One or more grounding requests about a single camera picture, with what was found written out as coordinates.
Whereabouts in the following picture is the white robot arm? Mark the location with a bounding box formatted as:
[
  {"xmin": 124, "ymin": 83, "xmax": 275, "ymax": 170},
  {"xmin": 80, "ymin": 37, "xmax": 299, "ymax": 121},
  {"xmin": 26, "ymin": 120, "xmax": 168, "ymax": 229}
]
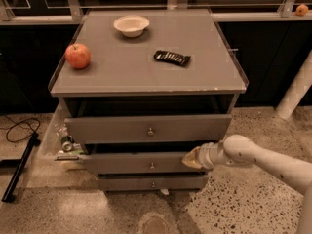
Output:
[{"xmin": 182, "ymin": 135, "xmax": 312, "ymax": 234}]

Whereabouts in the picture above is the white paper bowl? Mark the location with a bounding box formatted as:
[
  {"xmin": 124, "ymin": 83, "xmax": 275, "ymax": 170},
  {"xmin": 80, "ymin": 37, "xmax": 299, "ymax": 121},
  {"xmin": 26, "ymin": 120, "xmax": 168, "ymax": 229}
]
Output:
[{"xmin": 113, "ymin": 15, "xmax": 150, "ymax": 38}]

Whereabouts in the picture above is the green soda can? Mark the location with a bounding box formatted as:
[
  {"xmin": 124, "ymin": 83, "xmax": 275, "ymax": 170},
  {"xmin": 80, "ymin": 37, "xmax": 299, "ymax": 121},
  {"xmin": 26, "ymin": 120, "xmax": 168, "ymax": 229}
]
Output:
[{"xmin": 61, "ymin": 136, "xmax": 73, "ymax": 152}]

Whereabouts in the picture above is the black cable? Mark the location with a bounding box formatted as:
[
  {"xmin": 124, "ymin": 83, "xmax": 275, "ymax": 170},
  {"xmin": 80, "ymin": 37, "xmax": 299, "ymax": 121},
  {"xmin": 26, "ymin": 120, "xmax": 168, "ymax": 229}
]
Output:
[{"xmin": 0, "ymin": 114, "xmax": 42, "ymax": 144}]

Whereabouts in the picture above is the small orange fruit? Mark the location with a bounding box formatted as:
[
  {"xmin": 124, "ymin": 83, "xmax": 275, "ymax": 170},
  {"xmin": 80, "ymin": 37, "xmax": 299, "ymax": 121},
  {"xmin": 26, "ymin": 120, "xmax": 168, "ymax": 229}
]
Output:
[{"xmin": 295, "ymin": 4, "xmax": 309, "ymax": 16}]

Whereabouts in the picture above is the white pillar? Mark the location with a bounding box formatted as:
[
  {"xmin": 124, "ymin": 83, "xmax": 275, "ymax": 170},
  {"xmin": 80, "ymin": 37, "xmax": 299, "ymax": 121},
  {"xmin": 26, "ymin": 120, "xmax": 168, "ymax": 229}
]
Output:
[{"xmin": 276, "ymin": 51, "xmax": 312, "ymax": 119}]

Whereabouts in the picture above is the grey drawer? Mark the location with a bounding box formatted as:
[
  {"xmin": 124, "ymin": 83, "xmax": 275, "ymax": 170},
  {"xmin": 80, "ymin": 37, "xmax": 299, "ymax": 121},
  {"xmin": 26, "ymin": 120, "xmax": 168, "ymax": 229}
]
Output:
[
  {"xmin": 83, "ymin": 152, "xmax": 207, "ymax": 174},
  {"xmin": 64, "ymin": 114, "xmax": 232, "ymax": 144},
  {"xmin": 97, "ymin": 175, "xmax": 208, "ymax": 192}
]

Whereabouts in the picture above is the grey drawer cabinet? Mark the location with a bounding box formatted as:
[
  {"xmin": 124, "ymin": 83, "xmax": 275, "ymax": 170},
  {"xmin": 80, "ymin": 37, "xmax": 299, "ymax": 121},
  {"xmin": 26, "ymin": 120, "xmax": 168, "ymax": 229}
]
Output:
[{"xmin": 49, "ymin": 10, "xmax": 248, "ymax": 180}]

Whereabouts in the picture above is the red apple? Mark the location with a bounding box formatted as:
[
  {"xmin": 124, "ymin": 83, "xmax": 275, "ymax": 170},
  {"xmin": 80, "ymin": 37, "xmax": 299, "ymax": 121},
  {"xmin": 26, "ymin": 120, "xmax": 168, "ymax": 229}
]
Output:
[{"xmin": 65, "ymin": 43, "xmax": 91, "ymax": 69}]

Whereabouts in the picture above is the grey bottom drawer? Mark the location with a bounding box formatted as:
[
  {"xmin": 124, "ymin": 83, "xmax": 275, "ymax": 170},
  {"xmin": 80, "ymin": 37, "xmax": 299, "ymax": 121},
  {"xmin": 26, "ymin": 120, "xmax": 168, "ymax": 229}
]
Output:
[{"xmin": 97, "ymin": 175, "xmax": 208, "ymax": 192}]

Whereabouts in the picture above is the metal window railing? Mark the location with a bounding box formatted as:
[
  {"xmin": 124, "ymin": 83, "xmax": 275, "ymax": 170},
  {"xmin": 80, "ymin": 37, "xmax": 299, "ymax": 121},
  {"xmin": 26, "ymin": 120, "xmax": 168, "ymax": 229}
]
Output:
[{"xmin": 0, "ymin": 0, "xmax": 312, "ymax": 25}]

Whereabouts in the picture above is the grey top drawer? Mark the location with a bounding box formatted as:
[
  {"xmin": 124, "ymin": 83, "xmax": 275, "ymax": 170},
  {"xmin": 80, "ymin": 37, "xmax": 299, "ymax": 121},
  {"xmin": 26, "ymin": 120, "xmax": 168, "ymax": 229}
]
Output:
[{"xmin": 64, "ymin": 114, "xmax": 232, "ymax": 144}]

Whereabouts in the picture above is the black snack bar wrapper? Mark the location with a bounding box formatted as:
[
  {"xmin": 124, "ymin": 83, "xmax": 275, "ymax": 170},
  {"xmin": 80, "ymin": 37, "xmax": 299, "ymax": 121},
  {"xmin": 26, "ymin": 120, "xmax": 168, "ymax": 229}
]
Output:
[{"xmin": 153, "ymin": 50, "xmax": 191, "ymax": 67}]

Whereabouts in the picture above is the clear plastic trash bin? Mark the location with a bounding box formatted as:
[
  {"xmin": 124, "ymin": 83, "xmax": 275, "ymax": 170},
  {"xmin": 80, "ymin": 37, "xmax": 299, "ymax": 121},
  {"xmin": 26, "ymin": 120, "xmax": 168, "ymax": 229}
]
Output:
[{"xmin": 38, "ymin": 105, "xmax": 83, "ymax": 163}]

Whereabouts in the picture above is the black floor stand bar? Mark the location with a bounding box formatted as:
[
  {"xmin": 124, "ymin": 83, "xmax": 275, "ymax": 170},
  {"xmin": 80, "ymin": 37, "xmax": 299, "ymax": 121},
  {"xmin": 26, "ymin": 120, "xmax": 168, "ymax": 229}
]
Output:
[{"xmin": 1, "ymin": 133, "xmax": 41, "ymax": 203}]

